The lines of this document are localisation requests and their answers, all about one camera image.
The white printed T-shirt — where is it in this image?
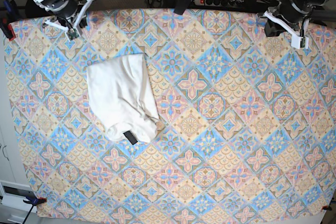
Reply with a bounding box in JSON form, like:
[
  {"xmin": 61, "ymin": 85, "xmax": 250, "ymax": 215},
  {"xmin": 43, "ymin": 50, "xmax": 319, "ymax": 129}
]
[{"xmin": 86, "ymin": 54, "xmax": 159, "ymax": 144}]

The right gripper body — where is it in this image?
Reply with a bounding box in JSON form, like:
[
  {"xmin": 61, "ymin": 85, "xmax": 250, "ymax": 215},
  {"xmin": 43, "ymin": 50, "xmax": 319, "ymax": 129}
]
[{"xmin": 56, "ymin": 0, "xmax": 96, "ymax": 31}]

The black orange clamp left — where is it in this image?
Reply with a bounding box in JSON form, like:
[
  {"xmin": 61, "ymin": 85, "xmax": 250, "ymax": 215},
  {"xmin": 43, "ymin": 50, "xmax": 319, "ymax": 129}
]
[{"xmin": 23, "ymin": 197, "xmax": 48, "ymax": 224}]

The white cabinet with handle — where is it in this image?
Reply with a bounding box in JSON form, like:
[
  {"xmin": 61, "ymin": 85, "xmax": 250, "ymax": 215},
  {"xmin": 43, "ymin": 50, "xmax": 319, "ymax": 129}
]
[{"xmin": 1, "ymin": 34, "xmax": 31, "ymax": 223}]

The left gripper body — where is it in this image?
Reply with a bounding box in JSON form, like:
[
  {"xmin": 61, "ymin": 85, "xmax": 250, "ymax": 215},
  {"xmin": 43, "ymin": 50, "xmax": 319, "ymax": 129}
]
[{"xmin": 264, "ymin": 7, "xmax": 285, "ymax": 37}]

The black power strip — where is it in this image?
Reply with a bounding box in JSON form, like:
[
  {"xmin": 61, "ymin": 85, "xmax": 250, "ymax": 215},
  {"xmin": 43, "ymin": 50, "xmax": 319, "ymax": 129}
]
[{"xmin": 194, "ymin": 0, "xmax": 245, "ymax": 8}]

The blue red clamp upper left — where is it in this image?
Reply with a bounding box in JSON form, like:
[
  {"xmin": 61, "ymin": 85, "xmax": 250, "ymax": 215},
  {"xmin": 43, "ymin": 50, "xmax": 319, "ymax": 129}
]
[{"xmin": 1, "ymin": 0, "xmax": 19, "ymax": 41}]

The black orange clamp right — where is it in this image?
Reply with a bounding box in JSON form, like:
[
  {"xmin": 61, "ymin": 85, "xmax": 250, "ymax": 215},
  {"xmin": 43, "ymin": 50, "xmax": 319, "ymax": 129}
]
[{"xmin": 322, "ymin": 206, "xmax": 332, "ymax": 211}]

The patterned pastel tablecloth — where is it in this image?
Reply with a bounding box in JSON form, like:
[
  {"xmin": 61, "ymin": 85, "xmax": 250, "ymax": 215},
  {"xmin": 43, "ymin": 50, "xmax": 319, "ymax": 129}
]
[{"xmin": 4, "ymin": 9, "xmax": 335, "ymax": 223}]

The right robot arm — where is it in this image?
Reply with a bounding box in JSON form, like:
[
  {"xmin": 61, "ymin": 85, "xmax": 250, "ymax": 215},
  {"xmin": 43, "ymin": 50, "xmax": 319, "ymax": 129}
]
[{"xmin": 33, "ymin": 0, "xmax": 96, "ymax": 39}]

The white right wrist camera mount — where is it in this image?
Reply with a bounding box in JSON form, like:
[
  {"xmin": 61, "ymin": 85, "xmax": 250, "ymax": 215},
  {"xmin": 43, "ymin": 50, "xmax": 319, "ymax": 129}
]
[{"xmin": 43, "ymin": 0, "xmax": 96, "ymax": 41}]

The black strap at table edge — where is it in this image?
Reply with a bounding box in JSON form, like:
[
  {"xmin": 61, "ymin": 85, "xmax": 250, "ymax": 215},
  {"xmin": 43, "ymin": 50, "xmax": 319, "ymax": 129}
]
[{"xmin": 173, "ymin": 0, "xmax": 196, "ymax": 15}]

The black orange clamp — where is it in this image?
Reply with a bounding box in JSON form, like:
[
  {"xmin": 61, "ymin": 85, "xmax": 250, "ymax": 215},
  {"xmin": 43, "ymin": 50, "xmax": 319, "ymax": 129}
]
[
  {"xmin": 23, "ymin": 197, "xmax": 48, "ymax": 224},
  {"xmin": 322, "ymin": 206, "xmax": 332, "ymax": 211}
]

